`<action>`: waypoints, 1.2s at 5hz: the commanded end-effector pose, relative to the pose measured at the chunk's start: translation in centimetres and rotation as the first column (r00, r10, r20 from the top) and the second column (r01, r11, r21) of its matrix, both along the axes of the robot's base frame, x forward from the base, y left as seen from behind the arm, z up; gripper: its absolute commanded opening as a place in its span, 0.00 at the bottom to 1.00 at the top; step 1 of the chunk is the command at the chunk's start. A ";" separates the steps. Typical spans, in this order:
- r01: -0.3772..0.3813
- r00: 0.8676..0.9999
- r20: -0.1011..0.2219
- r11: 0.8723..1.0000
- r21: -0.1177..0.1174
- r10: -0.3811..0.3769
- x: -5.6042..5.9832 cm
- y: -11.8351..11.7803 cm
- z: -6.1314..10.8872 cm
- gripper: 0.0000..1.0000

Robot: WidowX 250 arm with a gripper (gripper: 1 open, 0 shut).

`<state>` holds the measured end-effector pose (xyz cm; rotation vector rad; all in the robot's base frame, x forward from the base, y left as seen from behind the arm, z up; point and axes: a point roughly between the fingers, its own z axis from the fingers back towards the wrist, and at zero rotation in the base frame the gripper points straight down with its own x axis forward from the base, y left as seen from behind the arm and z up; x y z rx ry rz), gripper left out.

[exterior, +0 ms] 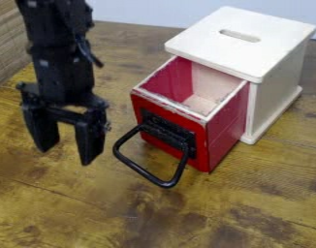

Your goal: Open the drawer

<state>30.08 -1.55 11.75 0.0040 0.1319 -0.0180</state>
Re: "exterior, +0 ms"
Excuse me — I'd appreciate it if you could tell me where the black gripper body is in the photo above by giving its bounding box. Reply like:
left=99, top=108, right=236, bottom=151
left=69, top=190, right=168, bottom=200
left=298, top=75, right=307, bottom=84
left=18, top=45, right=107, bottom=125

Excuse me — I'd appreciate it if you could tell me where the red wooden drawer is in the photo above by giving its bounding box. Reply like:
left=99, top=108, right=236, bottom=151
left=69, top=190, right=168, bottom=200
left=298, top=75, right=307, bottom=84
left=132, top=56, right=251, bottom=172

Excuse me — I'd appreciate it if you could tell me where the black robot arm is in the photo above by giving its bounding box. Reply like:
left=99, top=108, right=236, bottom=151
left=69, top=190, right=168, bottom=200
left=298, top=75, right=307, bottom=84
left=16, top=0, right=109, bottom=166

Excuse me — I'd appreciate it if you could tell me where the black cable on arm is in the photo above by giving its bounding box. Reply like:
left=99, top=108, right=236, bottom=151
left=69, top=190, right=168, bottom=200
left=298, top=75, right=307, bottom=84
left=74, top=33, right=105, bottom=69

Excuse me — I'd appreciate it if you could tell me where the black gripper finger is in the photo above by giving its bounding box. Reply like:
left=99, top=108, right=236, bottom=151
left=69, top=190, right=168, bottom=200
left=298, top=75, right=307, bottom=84
left=22, top=105, right=59, bottom=152
left=75, top=109, right=109, bottom=166

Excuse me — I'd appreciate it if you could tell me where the white wooden box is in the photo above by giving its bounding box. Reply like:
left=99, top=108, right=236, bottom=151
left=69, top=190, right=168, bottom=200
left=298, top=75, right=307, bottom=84
left=165, top=7, right=316, bottom=144

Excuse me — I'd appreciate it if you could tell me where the black metal drawer handle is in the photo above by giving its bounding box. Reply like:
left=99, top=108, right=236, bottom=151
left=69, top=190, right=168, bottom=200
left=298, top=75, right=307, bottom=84
left=111, top=109, right=198, bottom=189

